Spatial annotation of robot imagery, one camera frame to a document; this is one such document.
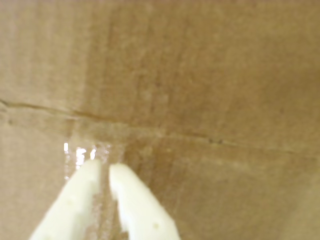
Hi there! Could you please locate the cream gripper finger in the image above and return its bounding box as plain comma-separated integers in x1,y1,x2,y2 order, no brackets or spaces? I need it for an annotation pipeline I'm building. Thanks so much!
109,163,180,240
29,159,103,240

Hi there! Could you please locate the brown cardboard sheet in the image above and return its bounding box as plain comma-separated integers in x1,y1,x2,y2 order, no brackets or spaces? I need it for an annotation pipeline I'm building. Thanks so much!
0,0,320,240

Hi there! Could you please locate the clear packing tape strip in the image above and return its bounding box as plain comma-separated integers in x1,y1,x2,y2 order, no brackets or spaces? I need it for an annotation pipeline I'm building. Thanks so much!
61,139,126,240

